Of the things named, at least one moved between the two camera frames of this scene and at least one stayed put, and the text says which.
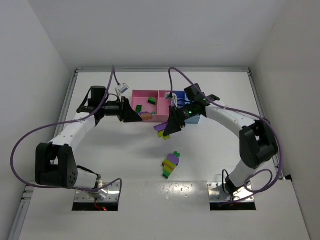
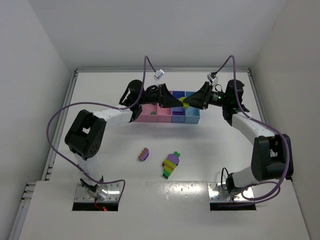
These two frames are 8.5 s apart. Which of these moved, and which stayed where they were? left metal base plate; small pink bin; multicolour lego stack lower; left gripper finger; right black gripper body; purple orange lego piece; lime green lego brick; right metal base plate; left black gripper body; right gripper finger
Moved: left black gripper body; right gripper finger; purple orange lego piece; lime green lego brick; left gripper finger; right black gripper body
Stayed: right metal base plate; left metal base plate; small pink bin; multicolour lego stack lower
